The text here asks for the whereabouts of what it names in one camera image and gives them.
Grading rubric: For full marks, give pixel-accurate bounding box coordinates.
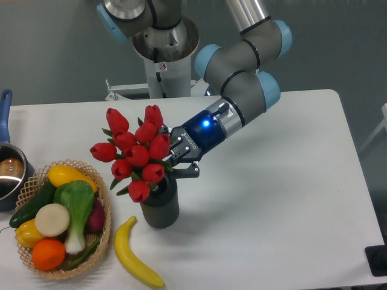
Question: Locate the orange fruit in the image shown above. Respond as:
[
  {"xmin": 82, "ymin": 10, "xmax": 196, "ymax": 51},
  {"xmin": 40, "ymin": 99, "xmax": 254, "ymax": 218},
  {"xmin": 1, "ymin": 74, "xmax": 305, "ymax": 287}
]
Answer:
[{"xmin": 32, "ymin": 239, "xmax": 66, "ymax": 271}]

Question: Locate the white round radish slice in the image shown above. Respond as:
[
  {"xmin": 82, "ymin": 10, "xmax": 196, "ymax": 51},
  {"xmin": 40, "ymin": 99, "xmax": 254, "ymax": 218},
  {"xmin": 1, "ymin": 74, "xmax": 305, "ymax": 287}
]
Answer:
[{"xmin": 35, "ymin": 203, "xmax": 70, "ymax": 237}]

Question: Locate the purple red onion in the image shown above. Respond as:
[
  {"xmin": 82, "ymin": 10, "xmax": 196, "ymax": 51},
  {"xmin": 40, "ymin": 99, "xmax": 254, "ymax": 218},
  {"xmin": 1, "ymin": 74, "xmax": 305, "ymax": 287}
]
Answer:
[{"xmin": 86, "ymin": 199, "xmax": 105, "ymax": 232}]

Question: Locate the yellow banana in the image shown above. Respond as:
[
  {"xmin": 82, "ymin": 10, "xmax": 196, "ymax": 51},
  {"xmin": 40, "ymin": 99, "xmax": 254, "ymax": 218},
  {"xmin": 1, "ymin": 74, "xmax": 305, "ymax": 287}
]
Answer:
[{"xmin": 114, "ymin": 216, "xmax": 165, "ymax": 289}]

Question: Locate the black device at edge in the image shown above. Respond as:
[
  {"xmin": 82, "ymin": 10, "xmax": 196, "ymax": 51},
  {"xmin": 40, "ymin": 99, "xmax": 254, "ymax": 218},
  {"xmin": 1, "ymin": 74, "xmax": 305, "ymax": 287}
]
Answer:
[{"xmin": 365, "ymin": 245, "xmax": 386, "ymax": 277}]

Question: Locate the yellow bell pepper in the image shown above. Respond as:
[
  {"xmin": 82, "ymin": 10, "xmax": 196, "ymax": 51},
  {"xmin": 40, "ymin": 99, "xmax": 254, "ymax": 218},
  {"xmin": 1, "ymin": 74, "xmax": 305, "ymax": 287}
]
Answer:
[{"xmin": 15, "ymin": 219, "xmax": 45, "ymax": 248}]

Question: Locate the green bok choy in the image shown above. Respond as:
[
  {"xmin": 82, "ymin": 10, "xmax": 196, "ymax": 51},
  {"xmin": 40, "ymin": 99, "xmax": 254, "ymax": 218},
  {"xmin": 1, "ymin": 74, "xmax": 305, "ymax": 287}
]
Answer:
[{"xmin": 54, "ymin": 180, "xmax": 94, "ymax": 254}]

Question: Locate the red tulip bouquet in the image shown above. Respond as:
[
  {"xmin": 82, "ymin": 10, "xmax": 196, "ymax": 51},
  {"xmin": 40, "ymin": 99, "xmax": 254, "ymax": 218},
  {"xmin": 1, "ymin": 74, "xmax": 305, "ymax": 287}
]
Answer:
[{"xmin": 89, "ymin": 105, "xmax": 172, "ymax": 203}]

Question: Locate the blue handled saucepan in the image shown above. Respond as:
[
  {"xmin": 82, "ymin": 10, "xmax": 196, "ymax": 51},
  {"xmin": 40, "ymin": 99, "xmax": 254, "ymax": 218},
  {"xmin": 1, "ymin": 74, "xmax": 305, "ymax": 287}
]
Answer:
[{"xmin": 0, "ymin": 89, "xmax": 36, "ymax": 212}]

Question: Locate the green cucumber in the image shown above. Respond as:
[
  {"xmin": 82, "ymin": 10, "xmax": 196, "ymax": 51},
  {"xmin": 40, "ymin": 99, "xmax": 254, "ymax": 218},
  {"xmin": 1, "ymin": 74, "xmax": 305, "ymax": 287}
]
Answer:
[{"xmin": 9, "ymin": 181, "xmax": 56, "ymax": 228}]

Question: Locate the green chili pepper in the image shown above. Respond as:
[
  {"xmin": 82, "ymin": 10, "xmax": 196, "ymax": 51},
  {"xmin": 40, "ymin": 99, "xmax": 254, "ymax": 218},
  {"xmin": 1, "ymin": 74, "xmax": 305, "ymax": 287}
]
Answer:
[{"xmin": 65, "ymin": 239, "xmax": 100, "ymax": 271}]

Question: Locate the white frame at right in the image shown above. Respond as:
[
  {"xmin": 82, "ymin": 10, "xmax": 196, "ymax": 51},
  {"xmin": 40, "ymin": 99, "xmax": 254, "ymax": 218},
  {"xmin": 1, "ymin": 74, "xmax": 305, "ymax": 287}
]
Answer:
[{"xmin": 359, "ymin": 103, "xmax": 386, "ymax": 154}]

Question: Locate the woven wicker basket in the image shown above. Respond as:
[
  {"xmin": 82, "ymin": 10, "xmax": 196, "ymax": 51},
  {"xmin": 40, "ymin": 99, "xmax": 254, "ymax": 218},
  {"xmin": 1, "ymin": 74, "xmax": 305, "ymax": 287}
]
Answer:
[{"xmin": 16, "ymin": 159, "xmax": 111, "ymax": 280}]

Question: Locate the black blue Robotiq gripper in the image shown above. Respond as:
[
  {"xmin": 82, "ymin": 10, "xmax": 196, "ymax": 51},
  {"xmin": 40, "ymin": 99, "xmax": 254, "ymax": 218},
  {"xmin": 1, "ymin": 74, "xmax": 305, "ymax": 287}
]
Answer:
[{"xmin": 159, "ymin": 110, "xmax": 226, "ymax": 178}]

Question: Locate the grey ribbed vase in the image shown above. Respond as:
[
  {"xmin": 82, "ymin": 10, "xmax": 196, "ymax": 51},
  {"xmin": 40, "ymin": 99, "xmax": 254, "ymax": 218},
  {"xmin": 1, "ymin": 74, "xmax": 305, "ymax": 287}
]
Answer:
[{"xmin": 140, "ymin": 174, "xmax": 180, "ymax": 228}]

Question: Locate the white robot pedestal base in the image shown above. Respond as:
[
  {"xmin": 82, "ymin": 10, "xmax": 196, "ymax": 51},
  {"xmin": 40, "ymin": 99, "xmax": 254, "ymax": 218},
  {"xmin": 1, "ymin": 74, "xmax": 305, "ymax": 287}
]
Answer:
[{"xmin": 106, "ymin": 16, "xmax": 199, "ymax": 100}]

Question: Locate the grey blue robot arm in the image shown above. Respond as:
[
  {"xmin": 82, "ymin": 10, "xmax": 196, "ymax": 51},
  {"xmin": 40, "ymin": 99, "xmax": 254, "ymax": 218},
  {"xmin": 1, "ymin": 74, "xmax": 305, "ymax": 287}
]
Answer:
[{"xmin": 97, "ymin": 1, "xmax": 293, "ymax": 178}]

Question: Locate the yellow squash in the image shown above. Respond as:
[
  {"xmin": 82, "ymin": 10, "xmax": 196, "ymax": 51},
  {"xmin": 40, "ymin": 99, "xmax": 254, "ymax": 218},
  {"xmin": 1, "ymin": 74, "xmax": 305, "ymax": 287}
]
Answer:
[{"xmin": 48, "ymin": 165, "xmax": 98, "ymax": 193}]

